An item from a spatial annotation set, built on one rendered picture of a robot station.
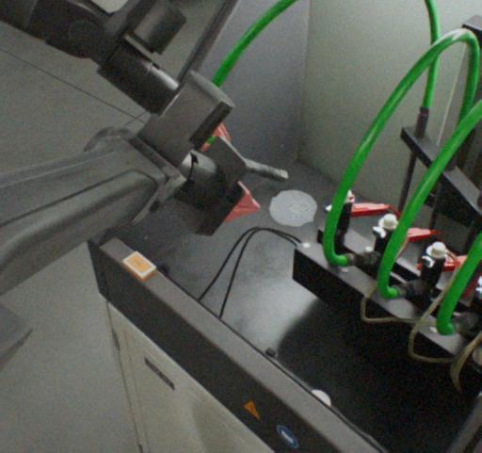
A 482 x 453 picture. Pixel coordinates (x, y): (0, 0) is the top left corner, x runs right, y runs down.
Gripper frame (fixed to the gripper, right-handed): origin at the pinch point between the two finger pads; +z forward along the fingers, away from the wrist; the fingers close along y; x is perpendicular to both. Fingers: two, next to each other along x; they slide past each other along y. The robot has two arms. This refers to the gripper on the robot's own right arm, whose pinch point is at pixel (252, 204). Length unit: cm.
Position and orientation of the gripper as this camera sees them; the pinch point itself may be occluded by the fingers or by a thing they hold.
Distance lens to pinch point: 78.7
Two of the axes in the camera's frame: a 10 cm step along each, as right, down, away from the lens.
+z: 6.0, 2.5, 7.6
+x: -5.3, -5.9, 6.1
